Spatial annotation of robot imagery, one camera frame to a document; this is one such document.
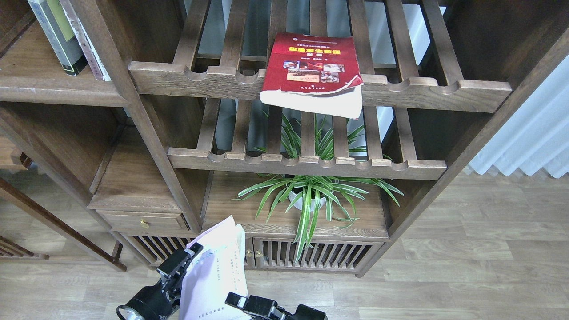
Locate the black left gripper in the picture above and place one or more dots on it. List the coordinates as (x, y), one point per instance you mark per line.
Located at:
(159, 302)

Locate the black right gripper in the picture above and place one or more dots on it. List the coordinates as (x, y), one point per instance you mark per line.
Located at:
(260, 308)

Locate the pale purple paperback book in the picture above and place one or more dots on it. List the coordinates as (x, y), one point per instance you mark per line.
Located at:
(214, 273)

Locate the black green cover book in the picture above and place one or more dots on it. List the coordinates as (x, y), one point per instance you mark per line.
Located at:
(59, 32)

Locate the white plant pot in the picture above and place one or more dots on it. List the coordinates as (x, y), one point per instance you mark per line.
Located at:
(297, 200)

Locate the green spider plant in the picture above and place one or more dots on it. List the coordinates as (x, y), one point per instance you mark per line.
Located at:
(310, 193)

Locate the dark wooden bookshelf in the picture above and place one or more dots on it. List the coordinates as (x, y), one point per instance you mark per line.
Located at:
(176, 132)

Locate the wooden furniture at left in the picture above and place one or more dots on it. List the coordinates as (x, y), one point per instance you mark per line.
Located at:
(13, 158)

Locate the worn white upright book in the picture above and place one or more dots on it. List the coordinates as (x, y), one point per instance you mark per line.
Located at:
(86, 45)

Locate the red thick book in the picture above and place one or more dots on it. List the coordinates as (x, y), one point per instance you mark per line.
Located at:
(314, 74)

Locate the white curtain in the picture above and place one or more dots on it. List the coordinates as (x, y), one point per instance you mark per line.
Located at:
(536, 137)

